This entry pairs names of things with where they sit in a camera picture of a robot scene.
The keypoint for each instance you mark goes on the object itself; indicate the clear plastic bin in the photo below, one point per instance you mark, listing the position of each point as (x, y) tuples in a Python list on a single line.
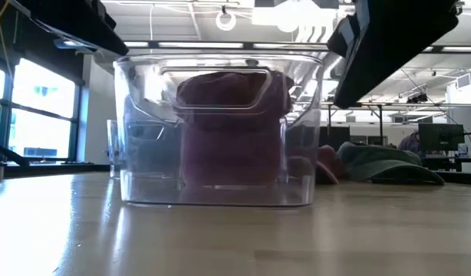
[(151, 184), (112, 153)]

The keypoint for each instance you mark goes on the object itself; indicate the green baseball cap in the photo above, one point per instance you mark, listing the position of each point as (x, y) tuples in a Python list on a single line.
[(381, 165)]

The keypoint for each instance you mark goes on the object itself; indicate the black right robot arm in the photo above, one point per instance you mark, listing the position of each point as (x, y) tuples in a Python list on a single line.
[(392, 46)]

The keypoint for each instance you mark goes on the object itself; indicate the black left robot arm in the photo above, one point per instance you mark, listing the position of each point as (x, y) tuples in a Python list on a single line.
[(74, 19)]

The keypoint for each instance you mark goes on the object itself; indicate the ceiling light strip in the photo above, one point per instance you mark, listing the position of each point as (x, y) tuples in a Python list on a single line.
[(208, 45)]

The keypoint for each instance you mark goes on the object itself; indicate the dark background cabinet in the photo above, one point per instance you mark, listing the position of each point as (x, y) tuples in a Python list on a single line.
[(335, 136)]

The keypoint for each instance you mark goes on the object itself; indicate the black ceiling spotlight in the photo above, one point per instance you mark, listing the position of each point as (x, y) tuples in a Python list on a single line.
[(417, 98)]

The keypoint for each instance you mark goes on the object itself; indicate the black background monitor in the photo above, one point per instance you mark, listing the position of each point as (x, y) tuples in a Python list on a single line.
[(440, 137)]

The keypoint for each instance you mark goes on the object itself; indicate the white ceiling duct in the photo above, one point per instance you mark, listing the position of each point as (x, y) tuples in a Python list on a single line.
[(293, 15)]

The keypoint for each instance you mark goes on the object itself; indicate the black metal rack frame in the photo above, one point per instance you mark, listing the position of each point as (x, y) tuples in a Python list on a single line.
[(380, 122)]

